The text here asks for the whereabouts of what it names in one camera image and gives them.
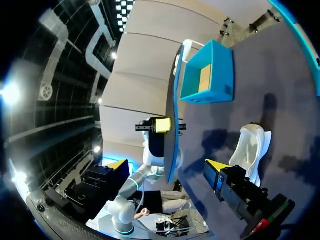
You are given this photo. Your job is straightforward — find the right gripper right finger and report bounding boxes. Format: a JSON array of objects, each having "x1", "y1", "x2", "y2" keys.
[{"x1": 203, "y1": 158, "x2": 271, "y2": 223}]

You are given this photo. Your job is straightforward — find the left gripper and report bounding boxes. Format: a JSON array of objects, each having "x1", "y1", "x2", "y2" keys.
[{"x1": 134, "y1": 118, "x2": 188, "y2": 159}]

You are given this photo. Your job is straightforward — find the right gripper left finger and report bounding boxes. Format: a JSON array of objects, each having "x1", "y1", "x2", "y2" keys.
[{"x1": 64, "y1": 159, "x2": 130, "y2": 221}]

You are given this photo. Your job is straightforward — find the blue and black insole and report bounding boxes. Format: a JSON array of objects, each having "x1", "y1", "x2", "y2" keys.
[{"x1": 164, "y1": 45, "x2": 186, "y2": 185}]

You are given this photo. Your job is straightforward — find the white sneaker with laces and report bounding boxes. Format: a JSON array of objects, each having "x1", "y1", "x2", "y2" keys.
[{"x1": 228, "y1": 123, "x2": 273, "y2": 188}]

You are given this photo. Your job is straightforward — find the person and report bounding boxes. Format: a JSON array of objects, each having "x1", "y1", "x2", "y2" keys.
[{"x1": 134, "y1": 188, "x2": 195, "y2": 222}]

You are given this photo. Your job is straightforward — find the teal box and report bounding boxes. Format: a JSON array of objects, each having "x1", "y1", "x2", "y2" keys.
[{"x1": 179, "y1": 39, "x2": 235, "y2": 105}]

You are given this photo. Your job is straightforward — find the white cable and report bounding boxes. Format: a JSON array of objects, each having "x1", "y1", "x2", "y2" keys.
[{"x1": 138, "y1": 183, "x2": 149, "y2": 213}]

